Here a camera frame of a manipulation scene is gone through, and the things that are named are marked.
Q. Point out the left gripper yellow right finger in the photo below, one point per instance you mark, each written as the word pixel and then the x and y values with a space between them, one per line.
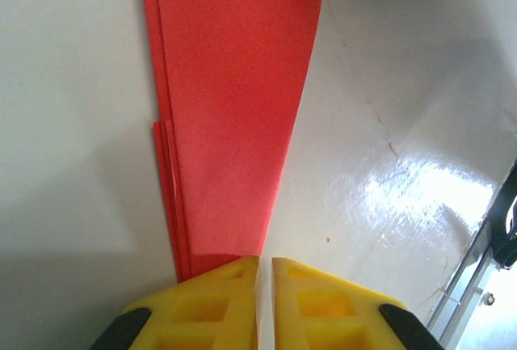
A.
pixel 323 309

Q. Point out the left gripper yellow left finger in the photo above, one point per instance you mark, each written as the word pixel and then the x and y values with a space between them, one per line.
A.
pixel 202 309

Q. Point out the red square paper sheet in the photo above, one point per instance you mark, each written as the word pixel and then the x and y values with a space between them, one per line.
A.
pixel 234 83

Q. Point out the aluminium cross rail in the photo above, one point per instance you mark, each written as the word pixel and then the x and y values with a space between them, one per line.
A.
pixel 476 285

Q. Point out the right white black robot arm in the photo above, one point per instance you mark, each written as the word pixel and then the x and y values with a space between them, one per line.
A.
pixel 507 253

